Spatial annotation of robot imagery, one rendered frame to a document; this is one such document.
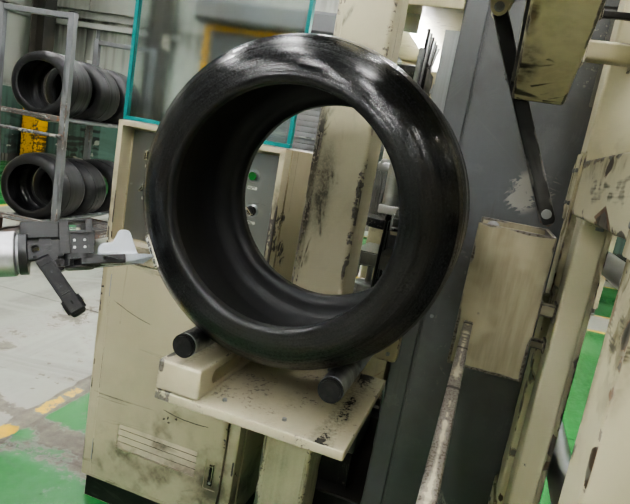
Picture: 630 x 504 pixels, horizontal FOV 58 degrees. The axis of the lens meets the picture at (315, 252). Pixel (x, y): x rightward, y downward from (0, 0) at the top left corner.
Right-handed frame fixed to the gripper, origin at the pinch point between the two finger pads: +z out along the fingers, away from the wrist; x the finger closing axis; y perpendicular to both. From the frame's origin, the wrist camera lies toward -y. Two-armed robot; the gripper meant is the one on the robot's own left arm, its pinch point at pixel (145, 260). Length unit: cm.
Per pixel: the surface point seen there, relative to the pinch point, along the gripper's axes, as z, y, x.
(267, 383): 23.2, -25.6, 7.8
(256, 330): 16.1, -13.9, -12.1
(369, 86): 30.6, 21.5, -32.5
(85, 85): -3, 169, 345
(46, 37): -57, 523, 1015
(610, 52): 70, 26, -42
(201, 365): 8.8, -19.8, 0.6
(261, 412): 18.3, -29.0, -3.5
